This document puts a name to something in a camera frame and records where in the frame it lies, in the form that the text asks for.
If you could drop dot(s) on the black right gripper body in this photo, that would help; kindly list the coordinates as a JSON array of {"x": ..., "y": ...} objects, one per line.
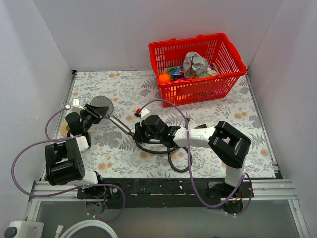
[{"x": 138, "y": 134}]

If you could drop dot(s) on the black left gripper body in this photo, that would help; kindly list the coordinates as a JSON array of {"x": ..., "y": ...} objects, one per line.
[{"x": 93, "y": 111}]

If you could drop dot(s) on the grey shower head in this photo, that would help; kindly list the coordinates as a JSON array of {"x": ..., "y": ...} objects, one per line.
[{"x": 104, "y": 103}]

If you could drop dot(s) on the black t-shaped hose fitting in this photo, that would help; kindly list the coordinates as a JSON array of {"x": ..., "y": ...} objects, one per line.
[{"x": 200, "y": 126}]

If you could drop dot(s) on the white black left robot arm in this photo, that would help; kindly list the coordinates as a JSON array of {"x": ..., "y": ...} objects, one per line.
[{"x": 64, "y": 164}]

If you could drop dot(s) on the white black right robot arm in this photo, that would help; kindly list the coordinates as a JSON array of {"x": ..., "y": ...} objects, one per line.
[{"x": 230, "y": 145}]

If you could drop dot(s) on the beige tape roll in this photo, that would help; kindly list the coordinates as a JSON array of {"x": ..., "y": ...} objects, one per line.
[{"x": 64, "y": 129}]

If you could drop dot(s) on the floral table mat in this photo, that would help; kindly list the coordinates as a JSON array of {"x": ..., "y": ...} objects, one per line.
[{"x": 114, "y": 154}]

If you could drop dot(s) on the orange fruit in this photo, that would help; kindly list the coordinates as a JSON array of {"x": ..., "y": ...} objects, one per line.
[{"x": 164, "y": 78}]

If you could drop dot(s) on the blue snack packet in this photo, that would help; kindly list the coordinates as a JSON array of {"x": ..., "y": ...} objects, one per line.
[{"x": 179, "y": 72}]

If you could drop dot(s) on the green round item in basket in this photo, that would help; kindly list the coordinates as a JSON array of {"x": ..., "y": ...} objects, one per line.
[{"x": 203, "y": 75}]

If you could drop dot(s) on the white round item in basket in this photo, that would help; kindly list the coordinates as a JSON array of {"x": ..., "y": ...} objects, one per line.
[{"x": 212, "y": 73}]

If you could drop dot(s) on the red plastic basket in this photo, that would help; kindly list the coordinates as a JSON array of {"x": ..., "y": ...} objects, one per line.
[{"x": 222, "y": 56}]

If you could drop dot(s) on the white box with grey button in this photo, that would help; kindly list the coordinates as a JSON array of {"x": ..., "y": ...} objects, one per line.
[{"x": 24, "y": 229}]

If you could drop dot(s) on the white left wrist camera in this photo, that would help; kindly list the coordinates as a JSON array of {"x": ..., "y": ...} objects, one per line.
[{"x": 74, "y": 106}]

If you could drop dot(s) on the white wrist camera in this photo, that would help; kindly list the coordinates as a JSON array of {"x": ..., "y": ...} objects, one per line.
[
  {"x": 74, "y": 106},
  {"x": 142, "y": 114}
]

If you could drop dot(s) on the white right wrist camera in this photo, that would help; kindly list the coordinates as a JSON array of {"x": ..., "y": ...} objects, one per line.
[{"x": 142, "y": 114}]

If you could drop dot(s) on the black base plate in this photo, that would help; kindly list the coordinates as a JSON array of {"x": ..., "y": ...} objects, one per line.
[{"x": 156, "y": 192}]

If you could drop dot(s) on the aluminium rail frame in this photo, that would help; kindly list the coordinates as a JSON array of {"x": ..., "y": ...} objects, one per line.
[{"x": 255, "y": 190}]

